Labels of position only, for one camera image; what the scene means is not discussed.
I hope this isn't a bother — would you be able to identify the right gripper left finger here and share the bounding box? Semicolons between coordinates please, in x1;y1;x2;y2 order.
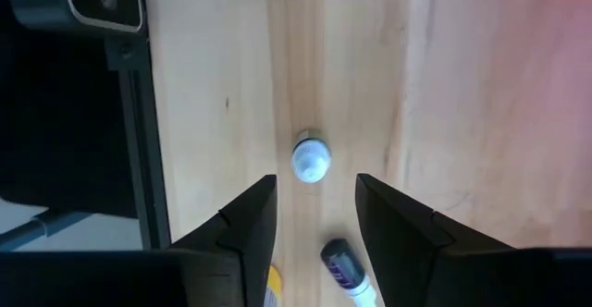
170;173;278;307

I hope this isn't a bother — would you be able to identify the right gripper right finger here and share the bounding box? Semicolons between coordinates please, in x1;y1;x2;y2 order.
354;173;514;307

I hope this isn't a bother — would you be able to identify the white tape roll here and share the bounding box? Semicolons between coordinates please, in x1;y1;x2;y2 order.
263;264;284;307

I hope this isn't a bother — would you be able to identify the grey-blue metal bar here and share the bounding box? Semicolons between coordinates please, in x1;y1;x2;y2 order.
0;209;93;252

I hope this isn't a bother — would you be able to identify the green dropper bottle white cap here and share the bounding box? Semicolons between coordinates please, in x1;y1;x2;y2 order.
290;129;333;184

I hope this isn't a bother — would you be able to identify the black aluminium frame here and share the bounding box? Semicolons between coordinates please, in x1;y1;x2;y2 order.
104;31;173;252

